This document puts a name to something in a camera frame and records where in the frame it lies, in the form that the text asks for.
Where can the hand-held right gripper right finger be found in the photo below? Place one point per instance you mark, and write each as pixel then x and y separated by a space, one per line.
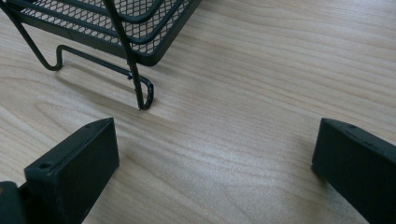
pixel 358 168

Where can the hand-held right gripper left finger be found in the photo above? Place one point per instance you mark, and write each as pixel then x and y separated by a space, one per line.
pixel 71 168

